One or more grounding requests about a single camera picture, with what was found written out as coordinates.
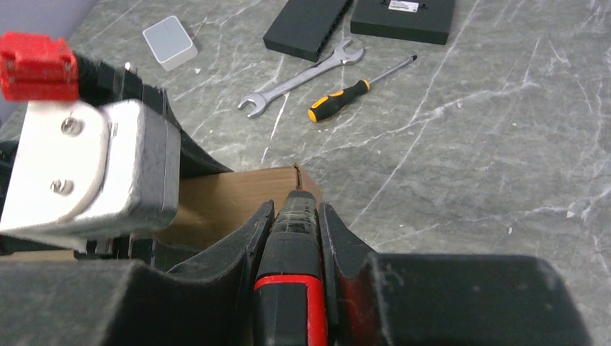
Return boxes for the brown cardboard express box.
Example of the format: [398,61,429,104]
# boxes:
[1,165,321,260]

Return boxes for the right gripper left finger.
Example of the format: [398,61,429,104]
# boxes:
[1,201,275,345]

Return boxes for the black box with label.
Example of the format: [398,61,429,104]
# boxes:
[350,0,456,45]

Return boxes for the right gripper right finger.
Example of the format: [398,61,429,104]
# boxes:
[319,203,592,345]

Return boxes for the yellow black screwdriver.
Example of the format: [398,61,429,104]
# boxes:
[308,55,418,123]

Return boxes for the silver open-end wrench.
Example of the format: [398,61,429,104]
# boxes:
[238,39,366,119]

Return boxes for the black foam block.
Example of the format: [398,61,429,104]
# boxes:
[263,0,352,62]

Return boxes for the red black utility knife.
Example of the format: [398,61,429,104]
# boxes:
[253,190,329,346]

